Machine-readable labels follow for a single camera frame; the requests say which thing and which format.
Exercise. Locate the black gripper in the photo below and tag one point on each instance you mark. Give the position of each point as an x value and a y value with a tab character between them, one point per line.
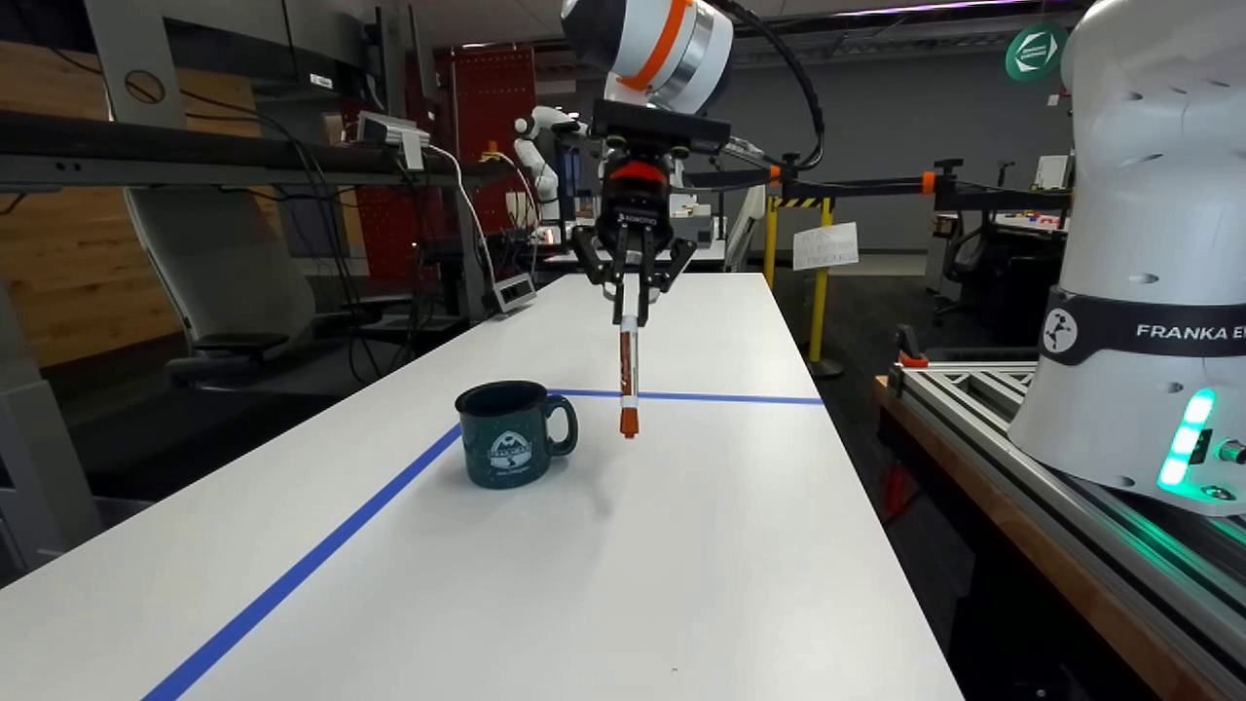
633	233

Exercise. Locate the orange marker with white cap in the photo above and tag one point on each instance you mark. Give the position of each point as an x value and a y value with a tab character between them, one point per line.
629	379

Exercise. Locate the dark blue ceramic mug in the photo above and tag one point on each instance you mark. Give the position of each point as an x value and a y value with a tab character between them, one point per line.
514	433

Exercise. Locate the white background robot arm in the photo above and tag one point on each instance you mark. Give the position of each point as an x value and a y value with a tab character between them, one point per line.
542	182

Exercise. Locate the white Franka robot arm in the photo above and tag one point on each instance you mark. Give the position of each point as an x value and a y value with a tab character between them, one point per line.
1143	353

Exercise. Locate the aluminium extrusion robot base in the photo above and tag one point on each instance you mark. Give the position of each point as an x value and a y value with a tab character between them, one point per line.
1144	603

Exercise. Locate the blue cross tape line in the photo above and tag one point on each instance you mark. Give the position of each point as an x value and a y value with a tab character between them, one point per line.
695	398

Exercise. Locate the white paper sign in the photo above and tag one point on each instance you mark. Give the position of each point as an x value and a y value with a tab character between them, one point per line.
828	247

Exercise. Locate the red cabinet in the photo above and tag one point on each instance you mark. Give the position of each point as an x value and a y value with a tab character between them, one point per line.
467	104

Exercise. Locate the grey machine stand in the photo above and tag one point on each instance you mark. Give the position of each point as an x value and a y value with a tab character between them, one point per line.
188	198

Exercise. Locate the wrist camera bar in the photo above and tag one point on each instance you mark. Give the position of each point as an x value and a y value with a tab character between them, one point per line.
669	131

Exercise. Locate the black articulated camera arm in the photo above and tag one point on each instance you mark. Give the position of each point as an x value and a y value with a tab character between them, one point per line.
943	187

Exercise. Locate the yellow post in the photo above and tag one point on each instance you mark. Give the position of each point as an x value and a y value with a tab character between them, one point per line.
819	294

